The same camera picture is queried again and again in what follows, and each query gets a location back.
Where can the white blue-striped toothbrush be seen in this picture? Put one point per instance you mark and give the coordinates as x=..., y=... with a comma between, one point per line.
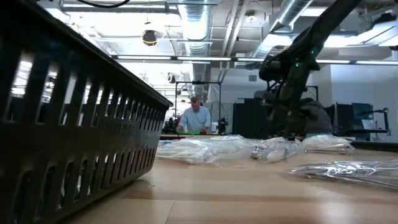
x=275, y=155

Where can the black station frame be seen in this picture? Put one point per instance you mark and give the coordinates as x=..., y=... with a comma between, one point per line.
x=198, y=82
x=317, y=93

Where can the black slotted plastic basket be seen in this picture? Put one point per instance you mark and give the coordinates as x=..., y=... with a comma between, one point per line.
x=77, y=140

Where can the silver spiral air duct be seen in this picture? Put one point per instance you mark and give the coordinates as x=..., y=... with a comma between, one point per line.
x=196, y=31
x=289, y=12

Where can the black table frame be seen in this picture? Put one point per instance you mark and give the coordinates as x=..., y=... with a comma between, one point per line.
x=373, y=146

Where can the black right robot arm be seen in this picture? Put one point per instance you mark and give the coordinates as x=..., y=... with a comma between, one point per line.
x=326, y=25

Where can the black partition panel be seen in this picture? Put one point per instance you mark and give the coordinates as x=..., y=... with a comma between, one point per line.
x=342, y=121
x=245, y=121

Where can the dark computer monitor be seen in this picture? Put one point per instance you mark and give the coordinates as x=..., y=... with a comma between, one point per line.
x=362, y=111

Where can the small black robot arm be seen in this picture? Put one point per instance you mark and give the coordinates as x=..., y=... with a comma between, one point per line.
x=223, y=126
x=170, y=126

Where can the cotton swabs in clear bag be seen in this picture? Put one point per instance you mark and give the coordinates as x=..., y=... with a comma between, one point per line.
x=186, y=154

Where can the person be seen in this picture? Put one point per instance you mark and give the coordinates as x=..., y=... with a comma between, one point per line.
x=320, y=121
x=196, y=119

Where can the white wipes tub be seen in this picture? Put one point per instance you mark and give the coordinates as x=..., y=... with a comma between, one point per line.
x=214, y=127

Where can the long linear light fixture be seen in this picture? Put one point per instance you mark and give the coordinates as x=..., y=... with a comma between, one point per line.
x=202, y=58

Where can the grey vent grille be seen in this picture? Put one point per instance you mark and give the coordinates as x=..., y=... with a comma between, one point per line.
x=252, y=78

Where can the round white smoke detector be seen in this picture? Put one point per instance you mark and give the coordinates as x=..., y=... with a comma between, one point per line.
x=250, y=18

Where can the wooden workbench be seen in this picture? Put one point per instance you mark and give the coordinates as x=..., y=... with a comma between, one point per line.
x=174, y=136

